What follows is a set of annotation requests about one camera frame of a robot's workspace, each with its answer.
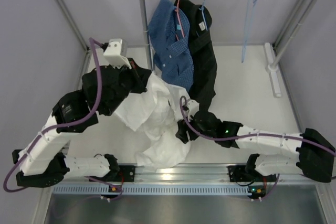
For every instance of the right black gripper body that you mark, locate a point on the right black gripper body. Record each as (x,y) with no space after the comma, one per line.
(194,126)

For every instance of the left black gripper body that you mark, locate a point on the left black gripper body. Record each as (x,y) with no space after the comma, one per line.
(129,81)

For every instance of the white shirt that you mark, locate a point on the white shirt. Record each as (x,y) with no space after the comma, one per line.
(155,113)

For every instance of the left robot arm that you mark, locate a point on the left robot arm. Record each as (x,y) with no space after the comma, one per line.
(42,164)

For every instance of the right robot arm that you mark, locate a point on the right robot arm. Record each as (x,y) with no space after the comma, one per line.
(309,153)

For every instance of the black shirt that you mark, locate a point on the black shirt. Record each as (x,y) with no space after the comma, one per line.
(202,52)

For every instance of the blue checked shirt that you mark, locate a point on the blue checked shirt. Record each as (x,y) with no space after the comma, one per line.
(172,55)

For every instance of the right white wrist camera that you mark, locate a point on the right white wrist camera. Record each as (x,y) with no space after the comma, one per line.
(191,107)

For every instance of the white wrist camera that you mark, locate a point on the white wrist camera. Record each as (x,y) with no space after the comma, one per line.
(116,53)
(191,107)

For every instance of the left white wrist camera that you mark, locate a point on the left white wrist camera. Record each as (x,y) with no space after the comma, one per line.
(116,53)

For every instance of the aluminium mounting rail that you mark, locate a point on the aluminium mounting rail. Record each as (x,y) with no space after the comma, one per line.
(193,173)

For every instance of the pink wire hanger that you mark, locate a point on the pink wire hanger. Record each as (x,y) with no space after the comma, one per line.
(179,19)

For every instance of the blue wire hanger with shirt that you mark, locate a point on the blue wire hanger with shirt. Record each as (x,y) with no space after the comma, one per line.
(203,6)

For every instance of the grey slotted cable duct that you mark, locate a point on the grey slotted cable duct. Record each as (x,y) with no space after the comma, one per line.
(132,189)

